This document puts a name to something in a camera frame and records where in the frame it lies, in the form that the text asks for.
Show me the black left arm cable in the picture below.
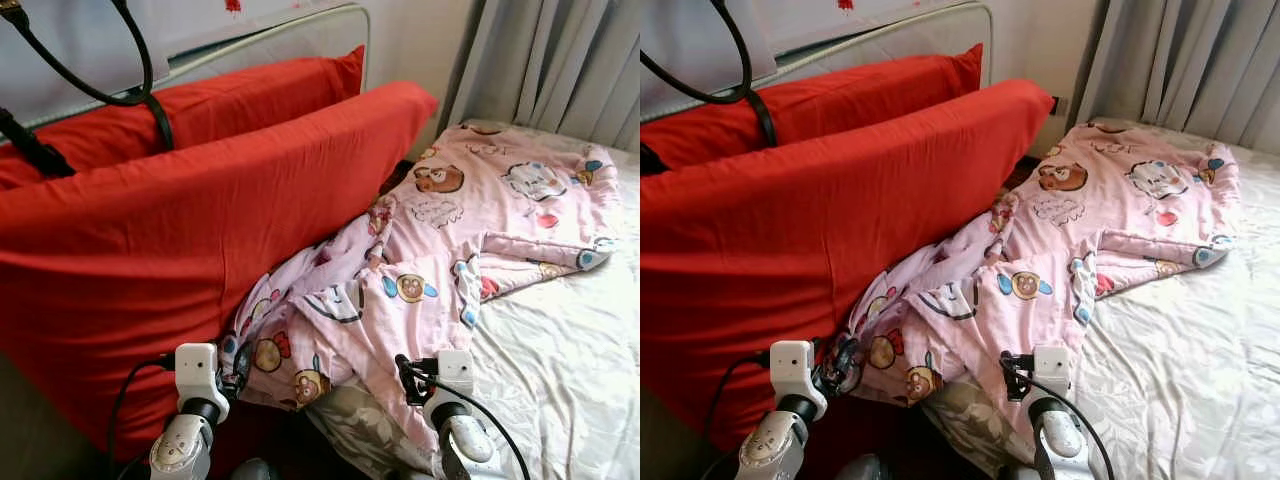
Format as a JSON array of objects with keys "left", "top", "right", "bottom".
[
  {"left": 700, "top": 350, "right": 773, "bottom": 480},
  {"left": 105, "top": 355, "right": 179, "bottom": 480}
]

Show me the bed with floral beige sheet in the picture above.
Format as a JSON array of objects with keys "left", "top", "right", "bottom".
[
  {"left": 920, "top": 118, "right": 1280, "bottom": 480},
  {"left": 300, "top": 118, "right": 641, "bottom": 480}
]

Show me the grey curtain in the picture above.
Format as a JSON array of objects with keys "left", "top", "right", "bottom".
[
  {"left": 1075, "top": 0, "right": 1280, "bottom": 156},
  {"left": 440, "top": 0, "right": 641, "bottom": 151}
]

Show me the thick red mattress cushion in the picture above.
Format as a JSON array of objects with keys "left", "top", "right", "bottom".
[
  {"left": 640, "top": 78, "right": 1056, "bottom": 451},
  {"left": 0, "top": 80, "right": 439, "bottom": 461}
]

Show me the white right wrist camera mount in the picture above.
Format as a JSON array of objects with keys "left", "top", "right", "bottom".
[
  {"left": 1033, "top": 345, "right": 1073, "bottom": 396},
  {"left": 435, "top": 349, "right": 476, "bottom": 396}
]

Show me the red cushion with flanged edge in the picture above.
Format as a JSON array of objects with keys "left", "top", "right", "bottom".
[
  {"left": 640, "top": 43, "right": 984, "bottom": 171},
  {"left": 0, "top": 45, "right": 367, "bottom": 191}
]

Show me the grey upright mattress with trim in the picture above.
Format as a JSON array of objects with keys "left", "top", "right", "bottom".
[
  {"left": 660, "top": 2, "right": 993, "bottom": 111},
  {"left": 20, "top": 3, "right": 371, "bottom": 126}
]

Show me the pink cartoon print blanket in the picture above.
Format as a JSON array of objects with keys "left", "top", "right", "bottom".
[
  {"left": 215, "top": 120, "right": 623, "bottom": 453},
  {"left": 835, "top": 120, "right": 1241, "bottom": 446}
]

